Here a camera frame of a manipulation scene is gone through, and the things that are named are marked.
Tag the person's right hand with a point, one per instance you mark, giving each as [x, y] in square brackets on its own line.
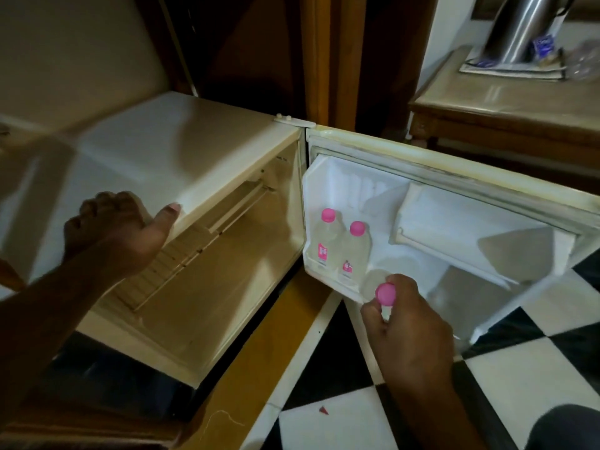
[412, 337]

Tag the person's left hand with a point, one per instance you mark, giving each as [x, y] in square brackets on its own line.
[117, 234]

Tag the pink-capped bottle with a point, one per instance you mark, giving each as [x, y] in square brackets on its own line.
[355, 253]
[386, 293]
[327, 238]

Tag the white mini fridge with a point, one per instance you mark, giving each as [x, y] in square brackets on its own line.
[164, 135]

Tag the person's right forearm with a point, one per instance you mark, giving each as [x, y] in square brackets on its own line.
[436, 412]

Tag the person's left forearm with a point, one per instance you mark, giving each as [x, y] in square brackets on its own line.
[42, 323]

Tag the white door flap compartment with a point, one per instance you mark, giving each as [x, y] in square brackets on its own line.
[445, 215]

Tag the person's dark trousers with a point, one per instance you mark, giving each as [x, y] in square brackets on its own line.
[567, 431]

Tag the white thread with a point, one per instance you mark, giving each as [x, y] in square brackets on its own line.
[220, 419]

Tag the wooden side table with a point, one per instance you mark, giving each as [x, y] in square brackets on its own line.
[506, 103]

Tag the tall brown wooden wardrobe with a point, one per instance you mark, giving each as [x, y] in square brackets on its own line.
[349, 65]

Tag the white tray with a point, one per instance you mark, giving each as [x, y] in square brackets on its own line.
[511, 69]

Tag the blue sachet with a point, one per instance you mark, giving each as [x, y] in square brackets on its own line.
[544, 46]

